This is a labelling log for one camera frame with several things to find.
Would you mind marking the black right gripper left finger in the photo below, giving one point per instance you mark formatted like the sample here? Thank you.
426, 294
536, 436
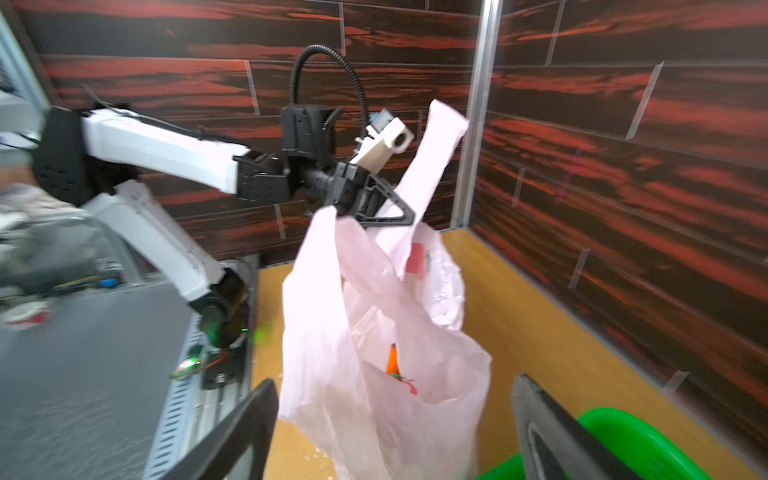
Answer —
247, 431

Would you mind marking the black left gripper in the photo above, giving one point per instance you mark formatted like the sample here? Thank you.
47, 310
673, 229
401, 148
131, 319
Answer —
306, 164

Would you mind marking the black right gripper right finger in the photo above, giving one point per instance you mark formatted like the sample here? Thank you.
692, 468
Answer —
553, 444

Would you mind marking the pink printed plastic bag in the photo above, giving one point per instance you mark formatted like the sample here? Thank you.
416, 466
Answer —
352, 293

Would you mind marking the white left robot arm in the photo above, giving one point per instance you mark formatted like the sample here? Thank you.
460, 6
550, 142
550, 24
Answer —
91, 159

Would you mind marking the green plastic basket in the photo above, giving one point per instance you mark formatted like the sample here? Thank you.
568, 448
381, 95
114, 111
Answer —
639, 445

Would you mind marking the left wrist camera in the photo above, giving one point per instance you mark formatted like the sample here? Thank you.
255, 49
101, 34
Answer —
385, 136

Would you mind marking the metal base rail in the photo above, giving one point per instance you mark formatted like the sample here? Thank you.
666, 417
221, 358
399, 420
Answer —
197, 403

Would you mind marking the aluminium corner post left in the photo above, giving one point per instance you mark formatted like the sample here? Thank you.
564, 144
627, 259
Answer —
487, 37

